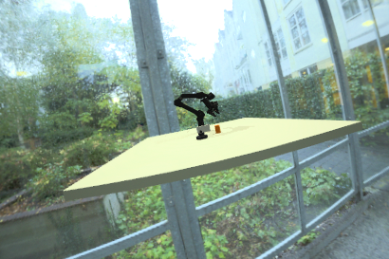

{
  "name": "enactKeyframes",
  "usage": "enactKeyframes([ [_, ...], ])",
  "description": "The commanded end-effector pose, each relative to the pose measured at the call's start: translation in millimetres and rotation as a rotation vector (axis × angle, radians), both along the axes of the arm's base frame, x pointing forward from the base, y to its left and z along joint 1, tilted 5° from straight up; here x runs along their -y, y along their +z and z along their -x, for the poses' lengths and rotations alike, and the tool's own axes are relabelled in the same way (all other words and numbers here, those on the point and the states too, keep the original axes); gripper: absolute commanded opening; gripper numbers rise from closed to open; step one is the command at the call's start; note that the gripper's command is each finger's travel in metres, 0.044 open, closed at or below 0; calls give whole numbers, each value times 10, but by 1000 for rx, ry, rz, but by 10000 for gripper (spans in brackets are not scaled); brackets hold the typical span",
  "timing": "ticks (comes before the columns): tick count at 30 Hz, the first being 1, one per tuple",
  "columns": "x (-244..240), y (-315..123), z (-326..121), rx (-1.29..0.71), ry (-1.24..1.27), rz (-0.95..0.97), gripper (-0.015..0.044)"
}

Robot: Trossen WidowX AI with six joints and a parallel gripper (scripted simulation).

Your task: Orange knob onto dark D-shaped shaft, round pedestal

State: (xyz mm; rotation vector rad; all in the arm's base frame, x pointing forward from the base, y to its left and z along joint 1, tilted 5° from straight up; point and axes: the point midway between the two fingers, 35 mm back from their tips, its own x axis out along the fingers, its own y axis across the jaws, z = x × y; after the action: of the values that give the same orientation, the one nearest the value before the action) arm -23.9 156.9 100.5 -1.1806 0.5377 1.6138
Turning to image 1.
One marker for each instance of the orange knob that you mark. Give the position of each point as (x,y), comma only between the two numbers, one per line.
(217,129)

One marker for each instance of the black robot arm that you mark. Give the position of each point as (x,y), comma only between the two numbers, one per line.
(200,95)

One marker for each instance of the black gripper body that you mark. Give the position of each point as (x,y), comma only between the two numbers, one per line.
(210,107)

